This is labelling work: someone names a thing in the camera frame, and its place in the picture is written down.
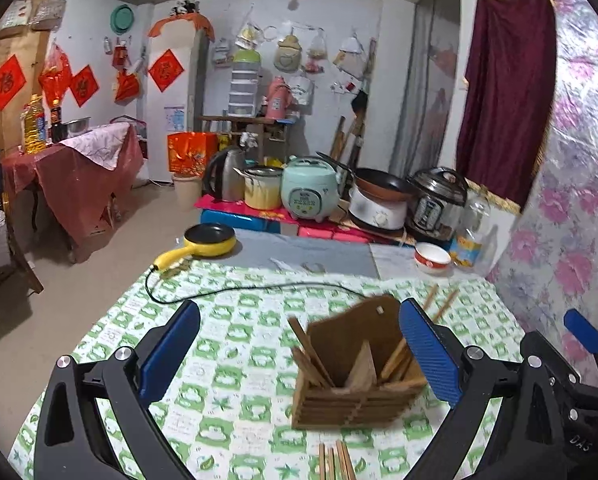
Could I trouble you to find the green white patterned tablecloth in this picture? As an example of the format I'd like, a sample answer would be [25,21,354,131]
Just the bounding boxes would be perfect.
[9,257,536,480]

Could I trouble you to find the orange cloth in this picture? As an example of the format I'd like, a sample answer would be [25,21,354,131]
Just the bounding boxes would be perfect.
[148,12,215,41]

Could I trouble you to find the yellow pot with lid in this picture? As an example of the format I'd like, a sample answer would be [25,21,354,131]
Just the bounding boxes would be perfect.
[236,165,284,211]

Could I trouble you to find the dark sauce bottle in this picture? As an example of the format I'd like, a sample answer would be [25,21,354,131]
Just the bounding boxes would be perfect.
[49,99,64,142]

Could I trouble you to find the pink white cloth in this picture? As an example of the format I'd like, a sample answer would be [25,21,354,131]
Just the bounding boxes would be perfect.
[59,122,132,171]

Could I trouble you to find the mint green rice cooker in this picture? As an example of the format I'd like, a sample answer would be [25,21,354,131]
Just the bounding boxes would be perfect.
[280,156,341,223]

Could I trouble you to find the grey mat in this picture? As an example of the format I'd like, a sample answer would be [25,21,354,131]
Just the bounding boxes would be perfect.
[229,230,381,279]

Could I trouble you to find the white plastic drawer tower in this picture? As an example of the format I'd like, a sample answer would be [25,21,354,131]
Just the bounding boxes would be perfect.
[227,50,260,118]

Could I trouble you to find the white electric cooker base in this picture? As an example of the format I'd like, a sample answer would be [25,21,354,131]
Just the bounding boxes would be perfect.
[349,187,410,234]

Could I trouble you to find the wooden shelf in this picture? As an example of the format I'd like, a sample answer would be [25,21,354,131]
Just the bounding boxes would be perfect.
[199,115,300,162]

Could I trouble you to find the table with red cloth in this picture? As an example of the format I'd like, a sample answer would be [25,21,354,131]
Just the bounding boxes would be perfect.
[1,122,146,264]

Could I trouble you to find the clear packaged bag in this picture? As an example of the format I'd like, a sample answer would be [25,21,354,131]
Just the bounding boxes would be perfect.
[29,0,68,31]

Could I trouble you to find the brown wooden chopstick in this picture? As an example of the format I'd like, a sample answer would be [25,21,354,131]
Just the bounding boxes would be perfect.
[379,284,440,381]
[287,316,334,388]
[292,351,327,388]
[386,289,460,383]

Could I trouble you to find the yellow cooking oil bottle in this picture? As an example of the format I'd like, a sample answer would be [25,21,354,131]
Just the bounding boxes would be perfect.
[21,94,48,155]

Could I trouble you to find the wooden chopstick holder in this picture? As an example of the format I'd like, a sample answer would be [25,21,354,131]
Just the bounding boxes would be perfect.
[289,295,430,432]

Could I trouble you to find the beige plastic bucket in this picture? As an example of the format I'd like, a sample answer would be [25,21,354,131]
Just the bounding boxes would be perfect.
[173,174,204,212]

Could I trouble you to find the teal plastic basin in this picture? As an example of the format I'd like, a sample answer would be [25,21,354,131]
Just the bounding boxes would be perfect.
[110,4,136,33]

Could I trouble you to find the wooden sticks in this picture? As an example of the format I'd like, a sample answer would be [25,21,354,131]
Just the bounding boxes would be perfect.
[329,115,366,162]

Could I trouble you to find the yellow electric frying pan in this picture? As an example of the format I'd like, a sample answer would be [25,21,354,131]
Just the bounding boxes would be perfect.
[153,222,240,275]

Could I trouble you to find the dark red curtain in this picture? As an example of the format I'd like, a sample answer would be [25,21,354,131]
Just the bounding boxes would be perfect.
[456,0,558,209]

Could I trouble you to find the row of wooden chopsticks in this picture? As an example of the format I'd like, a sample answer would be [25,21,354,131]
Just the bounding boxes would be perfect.
[318,439,358,480]

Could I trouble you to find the black power cable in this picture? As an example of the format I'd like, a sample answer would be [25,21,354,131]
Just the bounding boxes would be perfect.
[146,264,382,306]

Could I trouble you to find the red diamond paper decoration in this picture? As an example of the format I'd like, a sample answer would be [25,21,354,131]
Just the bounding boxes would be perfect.
[69,65,100,108]
[148,49,182,93]
[0,55,27,111]

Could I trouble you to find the grey sheer curtain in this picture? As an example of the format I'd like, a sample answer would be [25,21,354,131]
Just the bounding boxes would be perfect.
[389,0,461,182]

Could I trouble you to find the red plastic hanging bag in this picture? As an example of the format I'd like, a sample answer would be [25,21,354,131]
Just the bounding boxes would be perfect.
[39,42,74,103]

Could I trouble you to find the clear plastic bottle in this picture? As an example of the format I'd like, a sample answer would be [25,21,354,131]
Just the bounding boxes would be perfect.
[452,190,498,274]

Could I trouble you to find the white red bowl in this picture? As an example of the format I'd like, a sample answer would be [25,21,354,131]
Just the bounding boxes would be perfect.
[414,242,453,276]

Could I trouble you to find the white hanging bag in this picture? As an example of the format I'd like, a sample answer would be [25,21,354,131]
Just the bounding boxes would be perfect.
[288,75,314,106]

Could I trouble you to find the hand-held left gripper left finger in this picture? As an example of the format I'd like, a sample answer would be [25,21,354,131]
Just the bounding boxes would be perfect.
[33,300,201,480]

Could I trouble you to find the beige hanging bag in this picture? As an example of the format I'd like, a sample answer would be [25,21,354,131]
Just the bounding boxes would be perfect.
[273,35,301,73]

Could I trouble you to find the clear plastic hanging bag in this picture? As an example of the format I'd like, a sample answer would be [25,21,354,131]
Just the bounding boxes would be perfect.
[306,30,328,61]
[235,22,265,52]
[333,35,365,69]

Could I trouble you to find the red pink boxes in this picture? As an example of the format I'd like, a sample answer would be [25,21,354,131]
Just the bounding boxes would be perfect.
[194,195,406,246]

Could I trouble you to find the orange hanging bag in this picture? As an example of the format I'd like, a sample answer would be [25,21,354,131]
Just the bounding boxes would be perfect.
[114,70,142,104]

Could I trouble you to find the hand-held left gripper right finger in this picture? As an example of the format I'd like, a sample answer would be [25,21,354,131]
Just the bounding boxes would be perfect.
[399,297,568,480]

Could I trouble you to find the black silver pressure cooker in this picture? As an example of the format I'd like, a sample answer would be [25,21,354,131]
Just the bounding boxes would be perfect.
[406,167,469,244]

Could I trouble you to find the red gift bag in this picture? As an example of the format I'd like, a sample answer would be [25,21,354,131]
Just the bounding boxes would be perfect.
[167,131,219,178]

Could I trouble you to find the steel electric kettle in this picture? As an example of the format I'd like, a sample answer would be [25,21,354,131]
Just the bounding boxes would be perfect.
[204,146,247,203]

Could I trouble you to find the steel bowl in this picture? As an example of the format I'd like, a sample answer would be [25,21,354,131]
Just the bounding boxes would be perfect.
[61,116,92,139]

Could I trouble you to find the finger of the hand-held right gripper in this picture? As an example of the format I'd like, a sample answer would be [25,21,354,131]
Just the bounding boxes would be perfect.
[563,309,598,391]
[522,329,598,428]

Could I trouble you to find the white fridge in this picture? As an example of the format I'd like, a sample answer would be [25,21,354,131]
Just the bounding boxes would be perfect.
[146,27,211,184]

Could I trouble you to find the pink thermos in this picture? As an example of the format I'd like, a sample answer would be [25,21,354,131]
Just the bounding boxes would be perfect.
[265,76,293,121]

